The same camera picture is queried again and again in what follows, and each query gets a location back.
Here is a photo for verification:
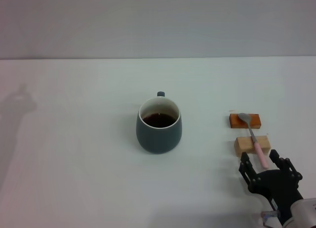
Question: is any grey ceramic cup with coffee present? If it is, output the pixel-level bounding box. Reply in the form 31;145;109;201
135;91;183;154

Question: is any clear plug connector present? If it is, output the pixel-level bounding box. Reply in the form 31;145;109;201
261;210;281;222

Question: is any light wooden arch block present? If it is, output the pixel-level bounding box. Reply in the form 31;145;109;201
234;135;271;157

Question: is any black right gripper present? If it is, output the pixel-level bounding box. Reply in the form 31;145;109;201
238;149;305;223

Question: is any pink handled metal spoon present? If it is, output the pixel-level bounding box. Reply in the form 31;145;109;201
237;113;270;170

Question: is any reddish brown wooden block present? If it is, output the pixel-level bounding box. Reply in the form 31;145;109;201
229;113;262;129

